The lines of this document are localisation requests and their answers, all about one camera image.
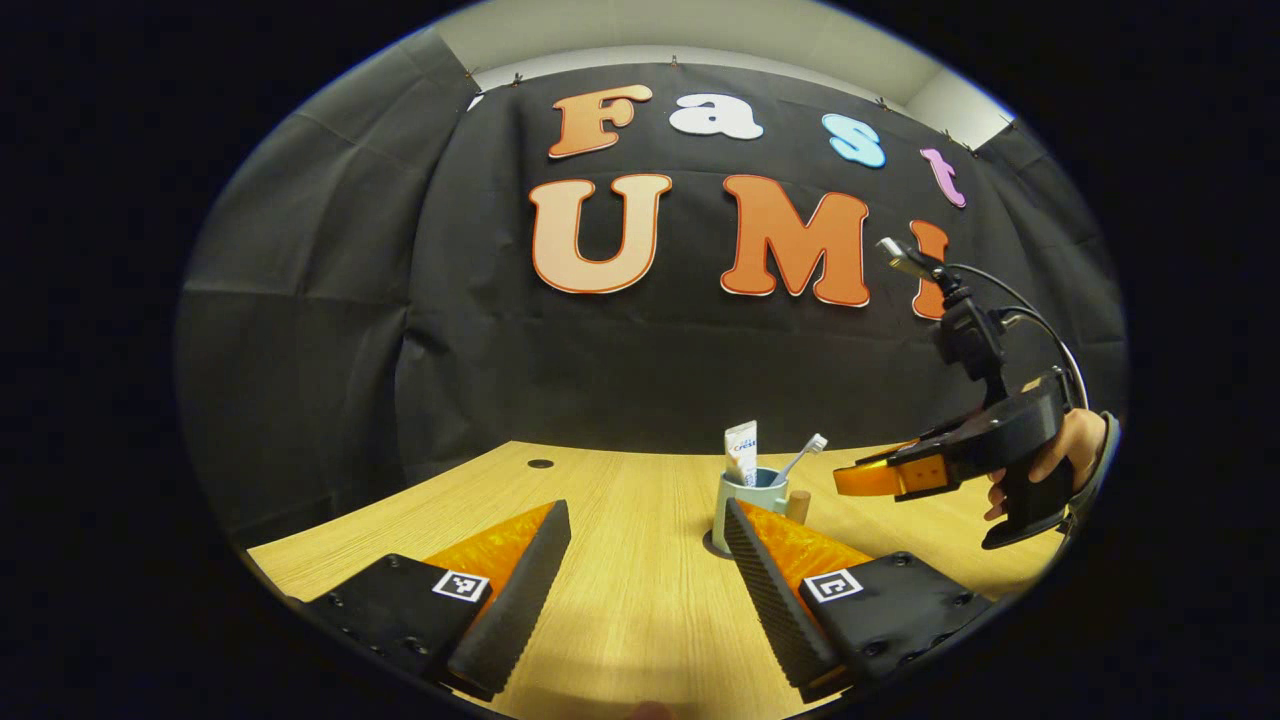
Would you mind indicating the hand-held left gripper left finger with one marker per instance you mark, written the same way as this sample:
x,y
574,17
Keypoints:
x,y
525,600

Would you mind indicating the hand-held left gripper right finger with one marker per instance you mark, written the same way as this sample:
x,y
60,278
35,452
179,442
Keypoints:
x,y
775,600

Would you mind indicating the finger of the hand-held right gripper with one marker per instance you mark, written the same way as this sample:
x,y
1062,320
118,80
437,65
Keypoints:
x,y
930,442
870,480

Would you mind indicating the white toothbrush blue bristles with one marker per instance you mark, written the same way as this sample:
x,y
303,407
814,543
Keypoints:
x,y
805,452

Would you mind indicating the round brown coaster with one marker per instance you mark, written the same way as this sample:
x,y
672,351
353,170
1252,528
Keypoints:
x,y
708,546

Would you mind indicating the white toothpaste tube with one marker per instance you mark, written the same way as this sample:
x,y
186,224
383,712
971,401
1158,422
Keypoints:
x,y
741,450

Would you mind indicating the wooden desktop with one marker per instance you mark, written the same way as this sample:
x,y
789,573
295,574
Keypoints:
x,y
640,560

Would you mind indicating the black backdrop cloth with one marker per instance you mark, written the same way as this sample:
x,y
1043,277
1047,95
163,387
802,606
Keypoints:
x,y
600,370

